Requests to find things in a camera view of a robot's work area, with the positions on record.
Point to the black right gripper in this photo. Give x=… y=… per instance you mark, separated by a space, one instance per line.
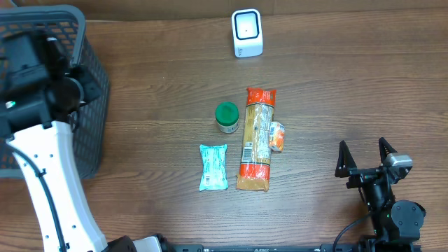
x=346 y=162

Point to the green lid jar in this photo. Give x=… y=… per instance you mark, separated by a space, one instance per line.
x=227 y=117

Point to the teal snack packet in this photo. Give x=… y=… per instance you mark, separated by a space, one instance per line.
x=214 y=175

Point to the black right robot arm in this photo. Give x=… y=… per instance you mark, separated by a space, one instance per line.
x=396 y=224

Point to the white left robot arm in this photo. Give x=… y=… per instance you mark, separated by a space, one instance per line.
x=40 y=92

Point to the small orange snack packet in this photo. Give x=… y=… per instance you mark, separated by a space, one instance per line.
x=276 y=136

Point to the orange spaghetti package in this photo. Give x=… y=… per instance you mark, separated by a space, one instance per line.
x=254 y=171

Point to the grey plastic basket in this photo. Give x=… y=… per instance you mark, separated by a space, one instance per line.
x=67 y=23

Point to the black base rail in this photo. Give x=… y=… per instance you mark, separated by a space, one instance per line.
x=320 y=248

